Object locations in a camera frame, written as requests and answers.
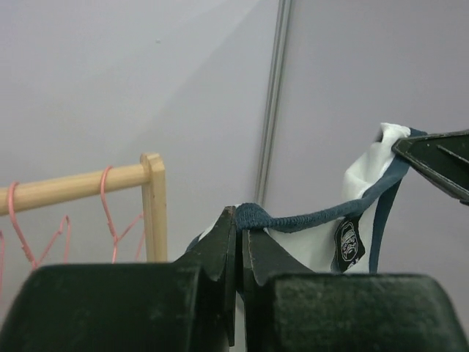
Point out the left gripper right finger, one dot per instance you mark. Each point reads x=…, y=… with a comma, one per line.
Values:
x=290, y=308

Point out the pink hanger middle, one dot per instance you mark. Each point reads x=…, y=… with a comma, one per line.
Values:
x=65, y=226

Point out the white graphic tank top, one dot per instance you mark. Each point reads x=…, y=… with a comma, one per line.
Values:
x=347, y=237

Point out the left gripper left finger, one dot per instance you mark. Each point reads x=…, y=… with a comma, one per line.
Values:
x=186, y=305

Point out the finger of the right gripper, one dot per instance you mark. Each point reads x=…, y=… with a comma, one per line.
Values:
x=441, y=158

